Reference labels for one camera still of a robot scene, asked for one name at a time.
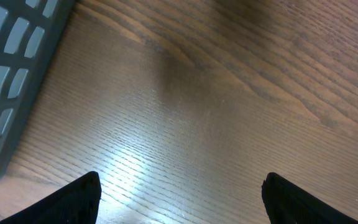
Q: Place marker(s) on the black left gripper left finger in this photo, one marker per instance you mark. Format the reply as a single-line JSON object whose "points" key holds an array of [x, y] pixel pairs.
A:
{"points": [[75, 203]]}

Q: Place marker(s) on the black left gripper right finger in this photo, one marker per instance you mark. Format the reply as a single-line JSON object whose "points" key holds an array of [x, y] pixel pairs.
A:
{"points": [[287, 203]]}

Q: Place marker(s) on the grey plastic shopping basket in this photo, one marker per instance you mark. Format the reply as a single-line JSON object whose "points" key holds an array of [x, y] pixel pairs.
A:
{"points": [[29, 35]]}

